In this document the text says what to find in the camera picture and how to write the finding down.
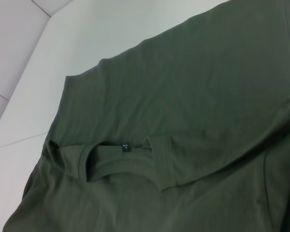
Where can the dark green FREE! t-shirt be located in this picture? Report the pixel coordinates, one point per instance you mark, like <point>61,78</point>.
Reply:
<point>183,120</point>

